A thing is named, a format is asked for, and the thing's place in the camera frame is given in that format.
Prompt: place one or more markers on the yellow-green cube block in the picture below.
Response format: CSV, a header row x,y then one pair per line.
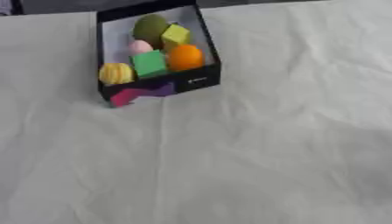
x,y
176,35

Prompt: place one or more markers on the green cube block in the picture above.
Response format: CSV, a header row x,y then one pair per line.
x,y
149,63

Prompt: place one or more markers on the purple block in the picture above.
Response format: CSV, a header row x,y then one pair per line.
x,y
164,89

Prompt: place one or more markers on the magenta block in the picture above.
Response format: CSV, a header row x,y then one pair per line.
x,y
124,96

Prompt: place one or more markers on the yellow ribbed toy fruit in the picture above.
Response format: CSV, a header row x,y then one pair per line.
x,y
116,73

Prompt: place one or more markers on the olive green round toy fruit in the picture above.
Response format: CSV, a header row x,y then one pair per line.
x,y
148,27

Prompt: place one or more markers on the pink round toy fruit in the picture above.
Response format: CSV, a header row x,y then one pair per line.
x,y
139,47

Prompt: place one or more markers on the orange round toy fruit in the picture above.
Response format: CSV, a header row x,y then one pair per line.
x,y
184,58

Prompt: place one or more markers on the black box with white inside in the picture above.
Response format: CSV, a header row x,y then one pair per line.
x,y
199,80

